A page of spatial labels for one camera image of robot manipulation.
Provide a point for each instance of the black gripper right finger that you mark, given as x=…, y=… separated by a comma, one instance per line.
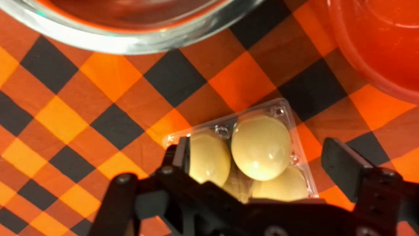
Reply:
x=352, y=174

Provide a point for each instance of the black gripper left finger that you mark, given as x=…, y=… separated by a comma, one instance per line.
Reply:
x=178, y=155

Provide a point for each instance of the cream egg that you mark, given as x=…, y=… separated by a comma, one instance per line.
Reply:
x=210, y=158
x=288, y=187
x=261, y=148

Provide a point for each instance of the red plastic bowl near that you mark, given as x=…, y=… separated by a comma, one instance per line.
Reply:
x=380, y=39

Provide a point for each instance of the silver metal bowl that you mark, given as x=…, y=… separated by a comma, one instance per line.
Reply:
x=129, y=27

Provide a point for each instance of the red black checkered tablecloth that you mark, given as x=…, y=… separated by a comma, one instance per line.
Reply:
x=71, y=120

